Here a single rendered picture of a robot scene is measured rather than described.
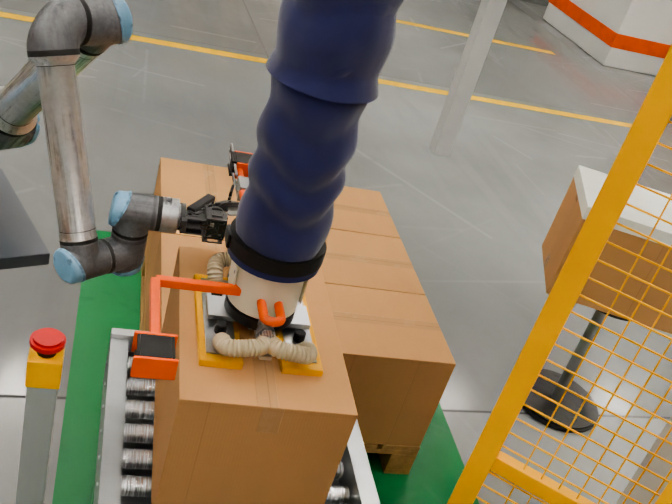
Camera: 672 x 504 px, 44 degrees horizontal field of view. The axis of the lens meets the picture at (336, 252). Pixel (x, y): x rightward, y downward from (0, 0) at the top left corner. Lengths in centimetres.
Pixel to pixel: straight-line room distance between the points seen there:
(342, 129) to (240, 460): 78
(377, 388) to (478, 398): 93
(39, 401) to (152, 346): 30
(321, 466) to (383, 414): 100
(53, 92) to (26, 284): 174
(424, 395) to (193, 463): 120
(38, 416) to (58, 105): 70
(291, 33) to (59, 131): 66
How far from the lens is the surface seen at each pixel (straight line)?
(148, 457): 223
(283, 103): 168
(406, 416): 299
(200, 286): 189
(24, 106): 241
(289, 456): 195
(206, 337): 193
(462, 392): 370
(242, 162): 244
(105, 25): 208
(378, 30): 162
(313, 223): 179
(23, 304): 356
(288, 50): 164
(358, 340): 280
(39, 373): 179
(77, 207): 206
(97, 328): 346
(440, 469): 329
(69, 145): 204
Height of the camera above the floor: 217
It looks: 30 degrees down
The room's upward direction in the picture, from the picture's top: 18 degrees clockwise
